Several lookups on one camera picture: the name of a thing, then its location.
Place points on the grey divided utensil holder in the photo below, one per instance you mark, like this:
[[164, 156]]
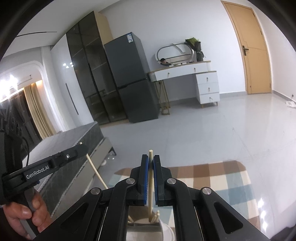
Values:
[[145, 233]]

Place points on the person's left hand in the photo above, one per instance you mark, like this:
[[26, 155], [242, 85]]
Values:
[[40, 213]]

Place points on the white dressing table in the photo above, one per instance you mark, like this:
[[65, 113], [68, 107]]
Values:
[[208, 85]]

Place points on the beige curtain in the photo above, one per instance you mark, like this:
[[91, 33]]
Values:
[[39, 109]]

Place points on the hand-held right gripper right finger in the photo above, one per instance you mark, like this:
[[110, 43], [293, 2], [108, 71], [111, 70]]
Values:
[[156, 180]]

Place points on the white wardrobe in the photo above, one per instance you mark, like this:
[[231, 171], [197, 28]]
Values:
[[62, 92]]

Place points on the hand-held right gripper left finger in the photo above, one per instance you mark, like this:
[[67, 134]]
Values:
[[145, 180]]

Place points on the tan wooden door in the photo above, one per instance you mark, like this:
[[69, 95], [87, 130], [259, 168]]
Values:
[[252, 46]]

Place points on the potted green plant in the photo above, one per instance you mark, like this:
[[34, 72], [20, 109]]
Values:
[[196, 46]]

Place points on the dark grey quilted mattress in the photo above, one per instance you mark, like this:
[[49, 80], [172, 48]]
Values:
[[67, 183]]

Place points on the dark glass cabinet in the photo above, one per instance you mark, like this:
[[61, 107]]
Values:
[[92, 69]]

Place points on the small white cloth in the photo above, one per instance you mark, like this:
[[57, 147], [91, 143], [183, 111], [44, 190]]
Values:
[[291, 103]]

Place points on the dark grey fridge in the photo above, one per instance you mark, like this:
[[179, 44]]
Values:
[[131, 81]]

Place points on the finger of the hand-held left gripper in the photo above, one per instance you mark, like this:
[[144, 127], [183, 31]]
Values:
[[71, 154]]

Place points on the checked blue brown rug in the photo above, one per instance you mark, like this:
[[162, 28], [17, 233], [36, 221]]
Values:
[[208, 176]]

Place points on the oval table mirror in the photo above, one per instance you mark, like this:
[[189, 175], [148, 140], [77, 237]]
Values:
[[173, 53]]

